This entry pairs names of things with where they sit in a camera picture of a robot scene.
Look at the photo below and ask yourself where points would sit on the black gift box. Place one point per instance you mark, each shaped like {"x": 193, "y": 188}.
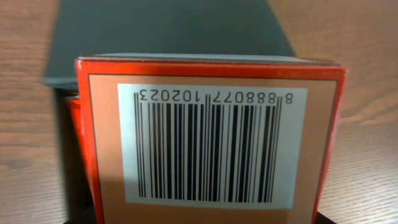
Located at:
{"x": 86, "y": 27}

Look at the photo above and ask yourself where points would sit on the red orange box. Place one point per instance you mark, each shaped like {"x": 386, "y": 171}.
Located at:
{"x": 179, "y": 138}

